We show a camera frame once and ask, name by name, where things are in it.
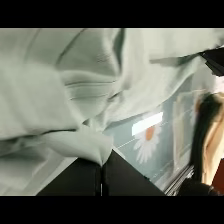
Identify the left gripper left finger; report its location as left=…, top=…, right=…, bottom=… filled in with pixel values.
left=36, top=157, right=102, bottom=197

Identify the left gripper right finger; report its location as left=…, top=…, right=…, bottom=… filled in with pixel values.
left=101, top=149, right=166, bottom=197

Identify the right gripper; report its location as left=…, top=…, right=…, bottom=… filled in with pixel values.
left=199, top=47, right=224, bottom=78

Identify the pale green shirt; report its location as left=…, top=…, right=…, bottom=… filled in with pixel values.
left=0, top=28, right=224, bottom=197

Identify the beige garment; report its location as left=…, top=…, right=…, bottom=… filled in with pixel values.
left=195, top=92, right=224, bottom=187

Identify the silver frame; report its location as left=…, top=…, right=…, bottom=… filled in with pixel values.
left=163, top=165, right=196, bottom=197

